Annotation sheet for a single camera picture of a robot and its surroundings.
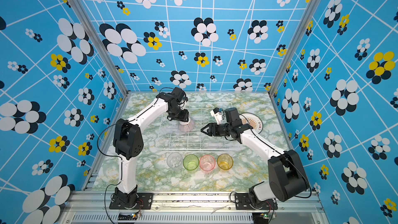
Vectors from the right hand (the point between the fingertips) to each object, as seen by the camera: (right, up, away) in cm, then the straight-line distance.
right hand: (205, 130), depth 83 cm
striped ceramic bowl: (-11, +1, +8) cm, 14 cm away
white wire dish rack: (-21, -7, +11) cm, 25 cm away
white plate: (+31, +4, +18) cm, 36 cm away
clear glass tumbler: (-17, -16, 0) cm, 23 cm away
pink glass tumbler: (+1, -18, +2) cm, 18 cm away
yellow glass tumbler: (+11, -18, +2) cm, 21 cm away
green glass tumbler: (-8, -18, +2) cm, 20 cm away
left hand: (-12, +6, +10) cm, 17 cm away
